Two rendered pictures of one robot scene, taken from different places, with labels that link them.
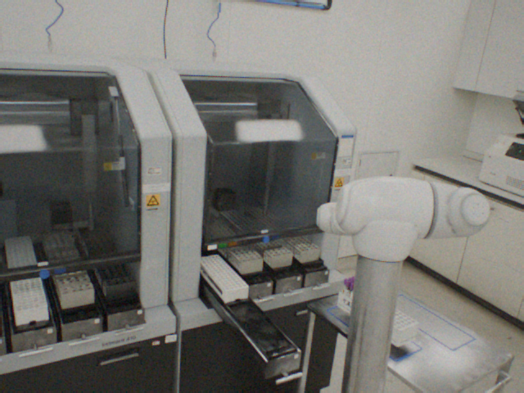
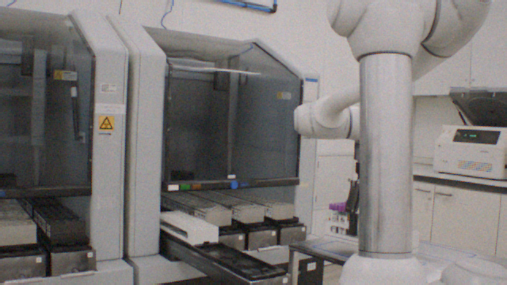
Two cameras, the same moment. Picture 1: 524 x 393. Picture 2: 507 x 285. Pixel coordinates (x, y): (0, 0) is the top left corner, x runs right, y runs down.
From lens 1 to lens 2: 0.60 m
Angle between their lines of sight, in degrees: 17
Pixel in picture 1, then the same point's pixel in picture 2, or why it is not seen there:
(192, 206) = (150, 136)
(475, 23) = not seen: hidden behind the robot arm
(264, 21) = (215, 18)
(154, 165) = (108, 82)
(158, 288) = (112, 236)
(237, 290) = (206, 229)
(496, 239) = (459, 224)
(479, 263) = not seen: hidden behind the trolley
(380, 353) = (404, 170)
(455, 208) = not seen: outside the picture
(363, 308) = (377, 115)
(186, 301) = (144, 256)
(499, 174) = (451, 161)
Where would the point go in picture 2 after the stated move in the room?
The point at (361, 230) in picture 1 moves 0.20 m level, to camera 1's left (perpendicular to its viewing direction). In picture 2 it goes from (362, 17) to (254, 8)
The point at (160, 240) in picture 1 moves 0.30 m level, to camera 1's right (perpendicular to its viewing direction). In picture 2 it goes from (114, 173) to (206, 177)
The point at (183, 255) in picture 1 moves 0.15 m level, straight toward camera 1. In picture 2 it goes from (140, 197) to (141, 205)
